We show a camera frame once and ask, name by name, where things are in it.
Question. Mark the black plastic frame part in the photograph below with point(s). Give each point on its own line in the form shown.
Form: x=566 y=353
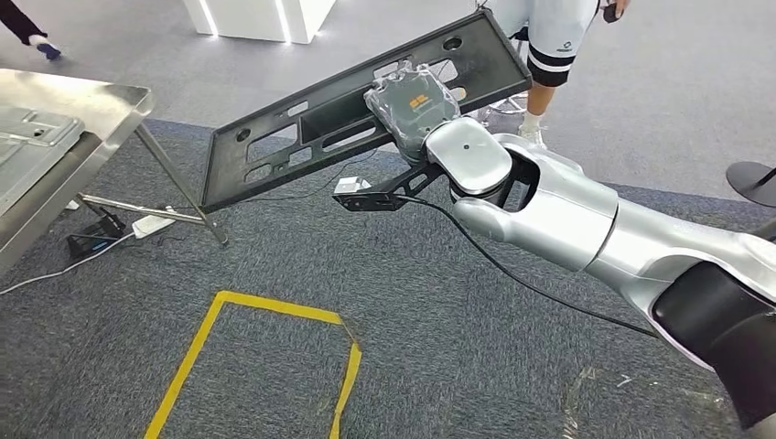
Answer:
x=491 y=66

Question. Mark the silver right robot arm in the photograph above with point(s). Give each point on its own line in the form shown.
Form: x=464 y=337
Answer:
x=545 y=224

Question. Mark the stainless steel workbench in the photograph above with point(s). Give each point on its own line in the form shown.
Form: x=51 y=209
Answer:
x=91 y=103

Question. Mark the yellow floor tape square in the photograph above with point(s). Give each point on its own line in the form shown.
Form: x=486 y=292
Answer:
x=194 y=351

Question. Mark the white power strip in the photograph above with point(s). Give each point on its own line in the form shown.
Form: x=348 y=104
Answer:
x=151 y=225

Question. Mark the white lit display booth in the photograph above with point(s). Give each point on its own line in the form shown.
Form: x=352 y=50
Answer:
x=254 y=18

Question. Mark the person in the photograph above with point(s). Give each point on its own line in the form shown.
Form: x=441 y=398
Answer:
x=558 y=36
x=18 y=21

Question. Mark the clear floor tape marking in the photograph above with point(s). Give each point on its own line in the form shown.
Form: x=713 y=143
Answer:
x=570 y=400

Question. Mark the black power adapter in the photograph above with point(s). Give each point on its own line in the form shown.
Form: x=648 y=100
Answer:
x=91 y=245

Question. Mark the black handheld device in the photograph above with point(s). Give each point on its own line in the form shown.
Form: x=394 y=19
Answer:
x=613 y=13

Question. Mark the black round stand base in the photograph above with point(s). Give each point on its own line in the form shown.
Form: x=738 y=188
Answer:
x=752 y=182

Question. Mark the stamped grey metal panel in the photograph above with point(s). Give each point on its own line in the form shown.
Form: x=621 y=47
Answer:
x=24 y=157

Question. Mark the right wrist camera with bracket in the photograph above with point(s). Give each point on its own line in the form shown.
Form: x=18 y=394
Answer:
x=364 y=202

